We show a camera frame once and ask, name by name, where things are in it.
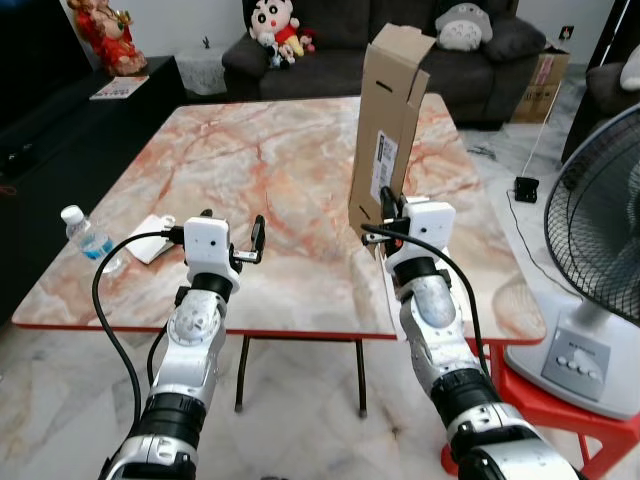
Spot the brown cardboard box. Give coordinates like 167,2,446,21
347,22,438,263

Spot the marble top table red edge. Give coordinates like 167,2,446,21
10,92,549,417

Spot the white paper napkin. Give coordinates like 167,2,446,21
125,212,183,266

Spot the black power adapter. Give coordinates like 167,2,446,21
512,176,542,205

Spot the dark grey sofa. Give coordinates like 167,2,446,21
222,0,550,127

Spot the clear plastic water bottle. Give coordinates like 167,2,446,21
60,205,127,274

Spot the white lace cloth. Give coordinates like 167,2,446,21
179,49,232,97

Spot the printed brown cardboard carton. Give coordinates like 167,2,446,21
509,44,572,127

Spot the grey round plush toy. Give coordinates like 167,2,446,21
434,0,492,53

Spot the white printed booklet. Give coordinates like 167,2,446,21
89,74,152,102

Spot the cartoon boy plush doll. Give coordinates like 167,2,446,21
247,0,317,69

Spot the grey standing fan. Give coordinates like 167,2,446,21
503,103,640,421

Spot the dark grey sofa cushion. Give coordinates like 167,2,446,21
480,14,550,64

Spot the black low cabinet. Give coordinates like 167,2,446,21
0,55,187,323

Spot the red gold figurine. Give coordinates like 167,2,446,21
64,0,150,79

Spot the red plastic stool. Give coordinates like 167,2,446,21
440,338,640,480

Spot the dark armchair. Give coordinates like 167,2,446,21
584,0,640,117

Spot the white plush toy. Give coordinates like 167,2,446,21
619,44,640,92

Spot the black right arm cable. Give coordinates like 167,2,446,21
360,223,493,382

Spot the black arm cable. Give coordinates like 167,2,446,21
90,228,191,431
360,223,493,382

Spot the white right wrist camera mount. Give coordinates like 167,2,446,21
404,200,459,264

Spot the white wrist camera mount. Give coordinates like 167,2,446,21
183,215,242,274
404,200,459,264

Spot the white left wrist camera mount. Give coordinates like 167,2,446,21
183,215,242,274

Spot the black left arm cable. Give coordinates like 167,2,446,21
90,228,191,431

